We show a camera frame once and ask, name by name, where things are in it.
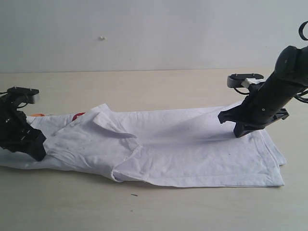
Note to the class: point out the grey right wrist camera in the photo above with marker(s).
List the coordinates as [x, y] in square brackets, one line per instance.
[244, 80]

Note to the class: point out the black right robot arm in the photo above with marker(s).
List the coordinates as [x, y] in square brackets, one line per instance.
[291, 68]

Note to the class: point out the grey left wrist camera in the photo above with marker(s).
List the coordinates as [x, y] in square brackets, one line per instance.
[19, 95]

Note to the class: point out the white t-shirt with red patch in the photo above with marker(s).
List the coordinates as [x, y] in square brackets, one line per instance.
[178, 148]

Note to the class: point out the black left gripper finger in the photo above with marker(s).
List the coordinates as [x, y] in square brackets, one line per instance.
[33, 144]

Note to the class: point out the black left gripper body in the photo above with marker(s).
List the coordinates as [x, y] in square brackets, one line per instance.
[12, 126]

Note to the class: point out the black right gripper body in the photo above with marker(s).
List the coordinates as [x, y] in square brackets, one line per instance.
[263, 105]

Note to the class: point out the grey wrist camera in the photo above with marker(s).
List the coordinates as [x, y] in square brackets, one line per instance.
[19, 95]
[244, 80]

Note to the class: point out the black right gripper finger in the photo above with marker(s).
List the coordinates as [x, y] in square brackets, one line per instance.
[242, 129]
[236, 115]

